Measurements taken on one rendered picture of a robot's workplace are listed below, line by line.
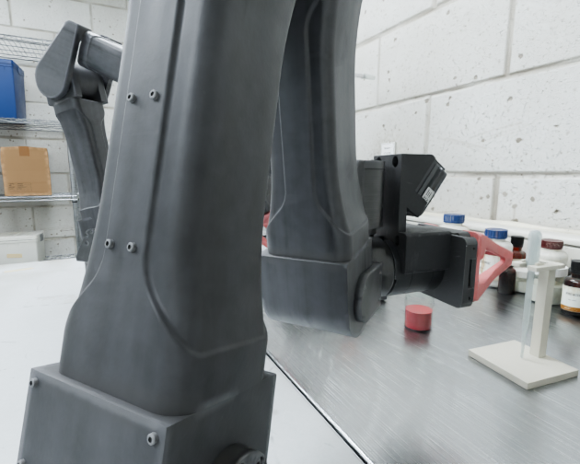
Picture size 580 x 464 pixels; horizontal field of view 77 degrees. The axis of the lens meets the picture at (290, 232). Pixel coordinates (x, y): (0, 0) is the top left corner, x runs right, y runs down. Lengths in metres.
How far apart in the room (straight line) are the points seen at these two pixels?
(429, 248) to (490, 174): 0.71
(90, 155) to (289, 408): 0.51
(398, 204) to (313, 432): 0.22
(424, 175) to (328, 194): 0.15
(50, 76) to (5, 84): 1.99
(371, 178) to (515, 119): 0.73
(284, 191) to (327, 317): 0.09
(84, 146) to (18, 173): 1.95
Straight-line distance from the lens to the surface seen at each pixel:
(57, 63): 0.72
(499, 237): 0.83
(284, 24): 0.17
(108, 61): 0.68
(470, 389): 0.47
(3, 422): 0.47
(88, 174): 0.70
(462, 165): 1.08
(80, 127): 0.71
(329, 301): 0.25
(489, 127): 1.05
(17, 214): 3.03
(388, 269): 0.33
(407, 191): 0.34
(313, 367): 0.46
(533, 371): 0.52
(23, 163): 2.64
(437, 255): 0.36
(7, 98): 2.71
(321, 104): 0.22
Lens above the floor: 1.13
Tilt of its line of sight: 9 degrees down
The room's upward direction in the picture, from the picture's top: straight up
